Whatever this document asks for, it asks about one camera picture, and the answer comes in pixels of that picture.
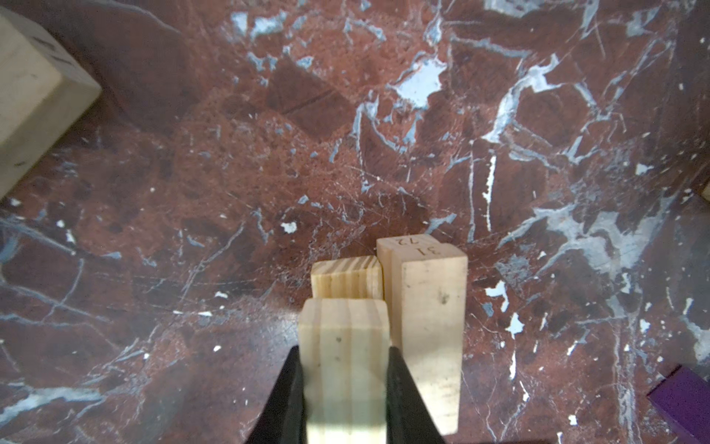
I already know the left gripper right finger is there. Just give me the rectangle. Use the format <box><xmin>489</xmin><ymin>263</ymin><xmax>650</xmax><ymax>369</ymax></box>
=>
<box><xmin>386</xmin><ymin>346</ymin><xmax>446</xmax><ymax>444</ymax></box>

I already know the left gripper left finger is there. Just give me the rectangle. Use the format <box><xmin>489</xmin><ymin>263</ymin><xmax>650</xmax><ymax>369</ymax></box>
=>
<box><xmin>245</xmin><ymin>346</ymin><xmax>306</xmax><ymax>444</ymax></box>

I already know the wood block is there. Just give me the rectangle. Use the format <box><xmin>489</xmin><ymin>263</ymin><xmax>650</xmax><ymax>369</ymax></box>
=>
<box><xmin>376</xmin><ymin>234</ymin><xmax>469</xmax><ymax>436</ymax></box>
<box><xmin>1</xmin><ymin>7</ymin><xmax>102</xmax><ymax>196</ymax></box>
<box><xmin>298</xmin><ymin>298</ymin><xmax>390</xmax><ymax>443</ymax></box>
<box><xmin>311</xmin><ymin>255</ymin><xmax>384</xmax><ymax>300</ymax></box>

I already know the purple block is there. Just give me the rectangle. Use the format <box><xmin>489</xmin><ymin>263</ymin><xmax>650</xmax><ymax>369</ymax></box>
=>
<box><xmin>647</xmin><ymin>366</ymin><xmax>709</xmax><ymax>444</ymax></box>

